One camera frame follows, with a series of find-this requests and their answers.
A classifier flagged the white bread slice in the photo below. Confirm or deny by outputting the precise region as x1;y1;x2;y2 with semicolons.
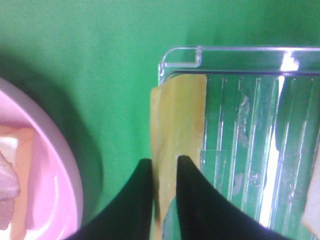
0;125;35;240
302;172;320;239

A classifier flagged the right clear plastic tray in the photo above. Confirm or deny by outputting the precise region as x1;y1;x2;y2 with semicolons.
158;46;320;240

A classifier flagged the green tablecloth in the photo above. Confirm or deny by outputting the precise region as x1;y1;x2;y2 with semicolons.
0;0;320;224

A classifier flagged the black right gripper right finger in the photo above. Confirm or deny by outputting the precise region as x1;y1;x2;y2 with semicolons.
176;155;285;240

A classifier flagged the pink round plate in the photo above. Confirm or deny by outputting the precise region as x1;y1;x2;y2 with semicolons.
0;80;84;240

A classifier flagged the yellow cheese slice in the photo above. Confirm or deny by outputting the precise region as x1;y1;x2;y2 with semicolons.
150;74;207;240

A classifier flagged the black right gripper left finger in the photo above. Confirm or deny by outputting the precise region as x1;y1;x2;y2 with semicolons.
68;158;153;240

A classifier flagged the bacon strip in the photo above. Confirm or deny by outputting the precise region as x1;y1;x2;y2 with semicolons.
0;153;20;231

